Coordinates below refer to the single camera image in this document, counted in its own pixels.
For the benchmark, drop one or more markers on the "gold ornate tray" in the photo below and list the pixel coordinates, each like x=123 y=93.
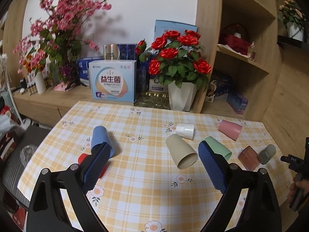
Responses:
x=152 y=100

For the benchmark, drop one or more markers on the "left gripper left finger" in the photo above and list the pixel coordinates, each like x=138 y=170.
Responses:
x=92 y=166

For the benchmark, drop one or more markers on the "blue tissue package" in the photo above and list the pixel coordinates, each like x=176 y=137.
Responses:
x=83 y=65

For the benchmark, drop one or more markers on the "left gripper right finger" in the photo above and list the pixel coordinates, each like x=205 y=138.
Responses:
x=212 y=163

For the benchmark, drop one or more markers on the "red basket on shelf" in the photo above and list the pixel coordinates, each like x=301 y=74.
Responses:
x=236 y=37

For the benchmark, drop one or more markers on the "pink blossom arrangement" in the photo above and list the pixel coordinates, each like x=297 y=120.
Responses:
x=55 y=39

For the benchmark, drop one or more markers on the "grey-blue transparent cup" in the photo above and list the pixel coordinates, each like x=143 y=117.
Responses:
x=267 y=154

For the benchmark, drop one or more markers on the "purple small box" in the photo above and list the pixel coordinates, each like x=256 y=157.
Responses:
x=237 y=102

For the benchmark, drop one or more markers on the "pink plastic cup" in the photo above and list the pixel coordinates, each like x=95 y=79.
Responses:
x=232 y=130

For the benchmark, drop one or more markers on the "wooden shelf unit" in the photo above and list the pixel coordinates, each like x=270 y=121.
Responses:
x=255 y=80

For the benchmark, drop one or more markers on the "beige plastic cup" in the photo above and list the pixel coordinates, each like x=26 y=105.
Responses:
x=182 y=153

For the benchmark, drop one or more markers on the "dark biscuit box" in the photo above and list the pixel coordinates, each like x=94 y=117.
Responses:
x=219 y=87

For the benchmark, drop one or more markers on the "white plastic cup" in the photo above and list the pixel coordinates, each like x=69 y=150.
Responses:
x=185 y=131

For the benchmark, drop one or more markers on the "low wooden cabinet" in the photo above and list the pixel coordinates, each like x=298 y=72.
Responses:
x=49 y=107

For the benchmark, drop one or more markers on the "red plastic cup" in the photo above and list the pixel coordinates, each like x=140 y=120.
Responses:
x=81 y=159

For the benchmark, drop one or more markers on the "brown transparent cup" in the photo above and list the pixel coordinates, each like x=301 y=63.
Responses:
x=249 y=158

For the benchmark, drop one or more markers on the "red rose bouquet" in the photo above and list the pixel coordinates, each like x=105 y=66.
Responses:
x=176 y=57

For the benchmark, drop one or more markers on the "light blue flat box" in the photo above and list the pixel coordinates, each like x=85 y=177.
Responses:
x=169 y=27

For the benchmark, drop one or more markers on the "person's right hand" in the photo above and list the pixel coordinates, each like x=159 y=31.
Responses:
x=304 y=185

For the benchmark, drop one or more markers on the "white slim vase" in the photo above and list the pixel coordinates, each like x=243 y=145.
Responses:
x=40 y=83

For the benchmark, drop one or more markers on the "potted pink flower plant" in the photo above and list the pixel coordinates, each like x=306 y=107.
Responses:
x=293 y=19

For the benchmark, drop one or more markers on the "white faceted flower pot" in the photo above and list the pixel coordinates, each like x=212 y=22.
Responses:
x=181 y=99

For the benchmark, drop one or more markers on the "glass perfume bottle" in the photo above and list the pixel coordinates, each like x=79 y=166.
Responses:
x=251 y=53

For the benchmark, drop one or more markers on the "yellow plaid tablecloth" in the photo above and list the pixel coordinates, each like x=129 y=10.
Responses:
x=142 y=188

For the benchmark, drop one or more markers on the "blue plastic cup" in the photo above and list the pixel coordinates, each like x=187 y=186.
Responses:
x=100 y=135

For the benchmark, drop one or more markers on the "probiotics white box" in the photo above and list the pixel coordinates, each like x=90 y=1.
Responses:
x=113 y=80

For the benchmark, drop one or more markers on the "green plastic cup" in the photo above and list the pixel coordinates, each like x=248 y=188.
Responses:
x=218 y=148

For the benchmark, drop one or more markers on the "dark blue patterned box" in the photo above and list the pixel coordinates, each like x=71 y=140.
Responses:
x=127 y=51

